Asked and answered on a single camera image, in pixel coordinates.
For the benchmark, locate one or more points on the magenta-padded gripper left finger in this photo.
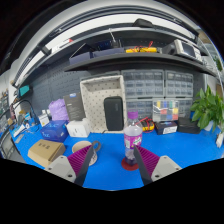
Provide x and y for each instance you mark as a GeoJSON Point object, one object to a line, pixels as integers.
{"type": "Point", "coordinates": [63, 166]}

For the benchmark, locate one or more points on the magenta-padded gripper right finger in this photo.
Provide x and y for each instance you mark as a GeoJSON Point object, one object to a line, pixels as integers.
{"type": "Point", "coordinates": [163, 166]}

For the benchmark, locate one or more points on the purple-capped clear drink bottle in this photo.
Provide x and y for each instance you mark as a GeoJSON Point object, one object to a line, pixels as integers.
{"type": "Point", "coordinates": [132, 136]}

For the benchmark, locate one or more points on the brown cardboard box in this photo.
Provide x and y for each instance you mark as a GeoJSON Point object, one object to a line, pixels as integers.
{"type": "Point", "coordinates": [45, 150]}

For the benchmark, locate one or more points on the beige patterned mug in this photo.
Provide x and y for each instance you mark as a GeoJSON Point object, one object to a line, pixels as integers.
{"type": "Point", "coordinates": [80, 146]}

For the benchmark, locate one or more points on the flat round red coaster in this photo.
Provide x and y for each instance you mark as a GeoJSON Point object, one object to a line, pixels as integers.
{"type": "Point", "coordinates": [126, 166]}

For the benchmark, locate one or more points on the blue carton box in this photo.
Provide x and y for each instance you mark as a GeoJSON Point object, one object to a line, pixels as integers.
{"type": "Point", "coordinates": [55, 130]}

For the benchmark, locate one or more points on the black box with white label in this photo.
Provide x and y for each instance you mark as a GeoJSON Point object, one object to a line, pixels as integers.
{"type": "Point", "coordinates": [166, 128]}

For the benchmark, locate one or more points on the white carton box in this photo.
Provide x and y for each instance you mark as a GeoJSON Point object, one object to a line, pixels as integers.
{"type": "Point", "coordinates": [78, 128]}

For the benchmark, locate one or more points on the yellow and red multimeter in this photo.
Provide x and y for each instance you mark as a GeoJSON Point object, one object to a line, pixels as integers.
{"type": "Point", "coordinates": [148, 126]}

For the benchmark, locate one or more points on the plain black box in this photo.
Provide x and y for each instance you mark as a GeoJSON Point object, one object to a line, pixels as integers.
{"type": "Point", "coordinates": [188, 126]}

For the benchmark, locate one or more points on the clear organiser with coloured parts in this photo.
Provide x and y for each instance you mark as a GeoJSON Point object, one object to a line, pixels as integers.
{"type": "Point", "coordinates": [165, 110]}

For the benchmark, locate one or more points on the purple plastic bag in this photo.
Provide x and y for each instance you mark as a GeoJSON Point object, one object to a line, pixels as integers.
{"type": "Point", "coordinates": [58, 110]}

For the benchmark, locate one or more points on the dark grey flat box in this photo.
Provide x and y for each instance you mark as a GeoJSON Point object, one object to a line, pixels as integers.
{"type": "Point", "coordinates": [74, 106]}

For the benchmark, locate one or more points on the white power adapter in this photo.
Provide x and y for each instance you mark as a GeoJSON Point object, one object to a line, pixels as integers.
{"type": "Point", "coordinates": [220, 140]}

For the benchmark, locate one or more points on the grey small-parts drawer cabinet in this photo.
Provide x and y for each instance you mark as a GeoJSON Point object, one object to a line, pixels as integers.
{"type": "Point", "coordinates": [141, 106]}
{"type": "Point", "coordinates": [179, 84]}
{"type": "Point", "coordinates": [186, 107]}
{"type": "Point", "coordinates": [142, 84]}

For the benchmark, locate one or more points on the green potted plant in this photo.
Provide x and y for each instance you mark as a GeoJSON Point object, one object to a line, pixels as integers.
{"type": "Point", "coordinates": [208, 110]}

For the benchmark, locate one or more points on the white perforated storage bin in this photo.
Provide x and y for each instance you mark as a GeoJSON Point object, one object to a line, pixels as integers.
{"type": "Point", "coordinates": [95, 100]}

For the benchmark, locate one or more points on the dark overhead shelf unit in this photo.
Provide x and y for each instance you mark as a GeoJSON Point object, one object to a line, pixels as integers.
{"type": "Point", "coordinates": [140, 60]}

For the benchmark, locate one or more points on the white shelf rack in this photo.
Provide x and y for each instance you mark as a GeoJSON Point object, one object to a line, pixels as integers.
{"type": "Point", "coordinates": [216, 63]}

